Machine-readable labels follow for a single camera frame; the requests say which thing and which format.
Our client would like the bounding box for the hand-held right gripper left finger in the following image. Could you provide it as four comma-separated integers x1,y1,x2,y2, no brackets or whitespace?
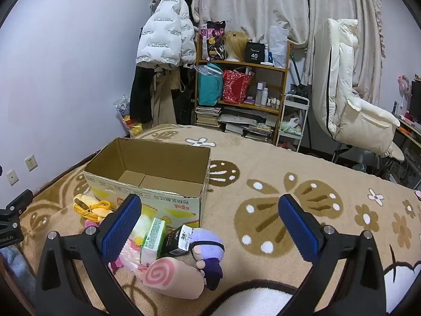
34,194,143,316

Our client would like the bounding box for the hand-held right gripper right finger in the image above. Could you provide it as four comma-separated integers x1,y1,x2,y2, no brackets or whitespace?
278,194,387,316

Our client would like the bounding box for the white fluffy plush toy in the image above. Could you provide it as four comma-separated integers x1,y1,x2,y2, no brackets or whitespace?
130,214,155,247

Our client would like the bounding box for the green tissue pack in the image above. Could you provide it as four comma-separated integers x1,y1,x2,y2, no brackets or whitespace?
140,218,167,265

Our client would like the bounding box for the yellow bear plush pouch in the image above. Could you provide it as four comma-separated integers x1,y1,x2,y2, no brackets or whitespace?
73,194,117,222

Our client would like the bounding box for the pink pig plush pillow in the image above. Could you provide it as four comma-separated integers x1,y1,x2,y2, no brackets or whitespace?
143,256,206,300

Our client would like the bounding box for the cardboard box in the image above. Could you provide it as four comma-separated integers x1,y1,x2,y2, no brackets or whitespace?
84,137,212,229

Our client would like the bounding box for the purple-haired plush doll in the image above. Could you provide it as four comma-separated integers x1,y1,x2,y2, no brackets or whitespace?
189,228,226,291

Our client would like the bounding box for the pink plastic packet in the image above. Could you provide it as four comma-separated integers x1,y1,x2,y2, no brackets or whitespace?
110,237,155,272

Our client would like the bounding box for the grey blue cloth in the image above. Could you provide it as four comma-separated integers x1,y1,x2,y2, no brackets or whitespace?
0,247,37,303

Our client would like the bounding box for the black tissue pack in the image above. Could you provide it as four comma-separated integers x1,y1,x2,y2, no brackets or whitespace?
159,224,194,257

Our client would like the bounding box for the white trolley cart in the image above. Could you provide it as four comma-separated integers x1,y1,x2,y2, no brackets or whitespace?
275,94,310,150

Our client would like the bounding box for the clear plastic bag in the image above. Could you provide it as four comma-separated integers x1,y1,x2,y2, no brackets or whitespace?
113,95,145,137

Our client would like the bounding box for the pile of magazines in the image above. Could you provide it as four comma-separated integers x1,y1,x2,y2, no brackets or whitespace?
217,107,280,142

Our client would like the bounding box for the black coat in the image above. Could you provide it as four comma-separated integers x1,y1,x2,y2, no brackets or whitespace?
130,64,158,129

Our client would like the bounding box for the row of cosmetic bottles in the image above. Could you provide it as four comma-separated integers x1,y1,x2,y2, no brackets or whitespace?
257,82,282,107

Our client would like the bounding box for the beige coat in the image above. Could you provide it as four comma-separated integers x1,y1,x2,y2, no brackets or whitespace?
151,69,182,127

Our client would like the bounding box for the stack of books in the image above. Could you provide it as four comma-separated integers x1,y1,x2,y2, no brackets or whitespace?
196,105,222,129

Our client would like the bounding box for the cream padded chair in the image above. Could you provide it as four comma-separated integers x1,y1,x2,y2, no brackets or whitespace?
311,18,406,163

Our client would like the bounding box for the cluttered desk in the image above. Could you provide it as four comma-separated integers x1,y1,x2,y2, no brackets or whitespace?
391,115,421,185

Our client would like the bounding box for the wooden shelf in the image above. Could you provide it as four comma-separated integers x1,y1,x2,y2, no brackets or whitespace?
194,33,292,145

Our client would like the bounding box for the red patterned bag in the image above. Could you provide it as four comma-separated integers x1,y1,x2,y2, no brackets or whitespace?
222,69,254,104

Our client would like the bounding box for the teal bag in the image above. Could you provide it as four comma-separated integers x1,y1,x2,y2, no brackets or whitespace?
197,63,224,106

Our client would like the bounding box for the pink fan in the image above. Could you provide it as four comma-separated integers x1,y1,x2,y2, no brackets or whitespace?
396,75,412,116

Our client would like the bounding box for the black box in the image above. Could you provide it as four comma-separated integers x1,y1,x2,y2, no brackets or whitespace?
245,42,266,65

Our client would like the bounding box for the white plastic bag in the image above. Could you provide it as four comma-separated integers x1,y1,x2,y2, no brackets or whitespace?
268,25,290,69

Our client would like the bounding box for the blonde wig head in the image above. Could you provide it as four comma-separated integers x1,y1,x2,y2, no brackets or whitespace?
224,30,252,63

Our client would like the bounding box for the white puffer jacket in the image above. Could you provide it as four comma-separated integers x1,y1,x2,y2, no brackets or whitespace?
136,0,198,71

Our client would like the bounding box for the printed tote bag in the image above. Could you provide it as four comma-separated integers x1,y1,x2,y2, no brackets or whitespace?
200,21,227,61

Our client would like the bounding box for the beige patterned curtain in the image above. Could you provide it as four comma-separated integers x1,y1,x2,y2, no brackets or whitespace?
194,0,385,106

